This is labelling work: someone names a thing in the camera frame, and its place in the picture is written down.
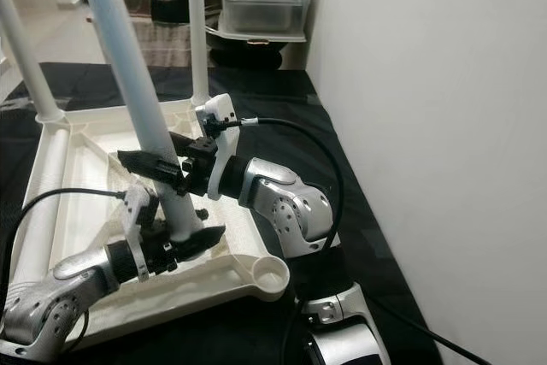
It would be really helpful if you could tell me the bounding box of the black wok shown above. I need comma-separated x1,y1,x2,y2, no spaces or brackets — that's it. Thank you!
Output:
209,36,309,70

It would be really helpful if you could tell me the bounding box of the cream plastic table top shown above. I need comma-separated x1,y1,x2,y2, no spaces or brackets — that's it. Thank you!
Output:
0,98,292,359

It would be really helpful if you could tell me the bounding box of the patterned beige cloth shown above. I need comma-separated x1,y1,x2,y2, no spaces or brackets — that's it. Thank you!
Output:
84,15,198,69

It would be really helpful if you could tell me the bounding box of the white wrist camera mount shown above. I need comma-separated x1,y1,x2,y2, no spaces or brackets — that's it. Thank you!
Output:
192,92,238,203
121,183,160,286

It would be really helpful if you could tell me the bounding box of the clear lidded plastic container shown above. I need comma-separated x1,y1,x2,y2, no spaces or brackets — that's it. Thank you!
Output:
215,0,315,44

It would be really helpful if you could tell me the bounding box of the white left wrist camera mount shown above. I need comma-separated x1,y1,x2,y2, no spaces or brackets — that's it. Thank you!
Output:
121,183,160,286

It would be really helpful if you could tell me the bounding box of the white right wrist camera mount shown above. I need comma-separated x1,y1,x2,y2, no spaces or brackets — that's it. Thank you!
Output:
192,92,238,203

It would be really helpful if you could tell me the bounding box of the black table cloth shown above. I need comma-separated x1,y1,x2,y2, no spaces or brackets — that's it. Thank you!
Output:
0,62,445,365

